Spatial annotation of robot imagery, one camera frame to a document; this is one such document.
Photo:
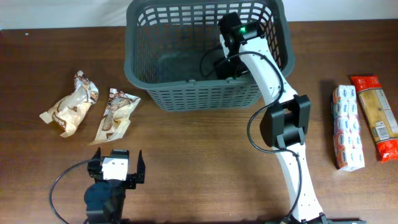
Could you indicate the brown snack bag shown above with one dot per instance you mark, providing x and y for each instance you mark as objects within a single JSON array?
[
  {"x": 70, "y": 111},
  {"x": 116, "y": 116}
]

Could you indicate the tissue pocket pack bundle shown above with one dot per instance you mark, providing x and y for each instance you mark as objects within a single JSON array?
[{"x": 346, "y": 129}]

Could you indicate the grey plastic basket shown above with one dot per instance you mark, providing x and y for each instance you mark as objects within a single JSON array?
[{"x": 172, "y": 48}]

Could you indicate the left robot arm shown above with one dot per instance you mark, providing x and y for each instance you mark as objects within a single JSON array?
[{"x": 105, "y": 198}]

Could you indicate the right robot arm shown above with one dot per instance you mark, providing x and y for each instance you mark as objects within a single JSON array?
[{"x": 286, "y": 114}]

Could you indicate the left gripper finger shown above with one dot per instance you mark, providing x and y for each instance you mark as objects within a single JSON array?
[
  {"x": 141, "y": 167},
  {"x": 97, "y": 154}
]

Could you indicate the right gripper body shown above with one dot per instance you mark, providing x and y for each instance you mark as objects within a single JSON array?
[{"x": 231, "y": 65}]

